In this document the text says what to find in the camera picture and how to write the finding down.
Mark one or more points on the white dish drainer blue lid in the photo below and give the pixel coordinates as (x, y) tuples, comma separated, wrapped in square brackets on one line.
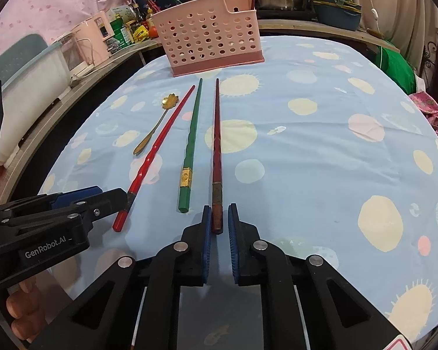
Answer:
[(29, 76)]

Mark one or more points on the dark sauce bottle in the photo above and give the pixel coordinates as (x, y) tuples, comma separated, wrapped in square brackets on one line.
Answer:
[(138, 14)]

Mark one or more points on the beige curtain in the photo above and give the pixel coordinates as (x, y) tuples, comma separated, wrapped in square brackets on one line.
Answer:
[(398, 3)]

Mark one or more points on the red tomato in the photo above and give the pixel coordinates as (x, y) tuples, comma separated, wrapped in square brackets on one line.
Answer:
[(153, 32)]

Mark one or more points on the yellow cap bottle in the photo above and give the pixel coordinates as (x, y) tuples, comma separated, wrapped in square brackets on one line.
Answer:
[(150, 7)]

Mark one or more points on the green cloth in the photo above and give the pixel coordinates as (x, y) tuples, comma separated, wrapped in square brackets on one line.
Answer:
[(396, 69)]

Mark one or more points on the pink electric kettle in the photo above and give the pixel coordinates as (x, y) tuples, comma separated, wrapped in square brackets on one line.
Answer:
[(91, 43)]

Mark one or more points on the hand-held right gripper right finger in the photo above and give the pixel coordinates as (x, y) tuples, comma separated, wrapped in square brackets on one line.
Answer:
[(233, 233)]

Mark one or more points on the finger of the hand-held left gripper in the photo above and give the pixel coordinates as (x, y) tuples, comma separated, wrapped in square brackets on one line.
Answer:
[(80, 194), (106, 202)]

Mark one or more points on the yellow packet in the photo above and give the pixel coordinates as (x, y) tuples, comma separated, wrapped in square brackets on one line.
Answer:
[(141, 33)]

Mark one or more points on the blue planet print tablecloth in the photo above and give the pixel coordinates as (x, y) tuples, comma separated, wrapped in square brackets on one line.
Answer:
[(314, 153)]

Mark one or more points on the pink perforated utensil basket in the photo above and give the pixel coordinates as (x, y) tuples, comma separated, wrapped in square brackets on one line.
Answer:
[(204, 36)]

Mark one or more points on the gold flower spoon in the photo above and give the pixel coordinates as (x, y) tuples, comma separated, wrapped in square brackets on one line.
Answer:
[(169, 101)]

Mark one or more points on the person's left hand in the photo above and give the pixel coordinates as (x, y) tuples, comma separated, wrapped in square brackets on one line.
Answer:
[(23, 310)]

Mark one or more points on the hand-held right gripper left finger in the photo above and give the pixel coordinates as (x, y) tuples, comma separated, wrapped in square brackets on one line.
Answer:
[(206, 233)]

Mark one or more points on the pink patterned cloth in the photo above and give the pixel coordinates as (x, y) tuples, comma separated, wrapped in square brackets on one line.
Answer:
[(432, 113)]

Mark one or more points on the blue basin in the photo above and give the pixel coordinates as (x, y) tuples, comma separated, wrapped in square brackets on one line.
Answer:
[(337, 16)]

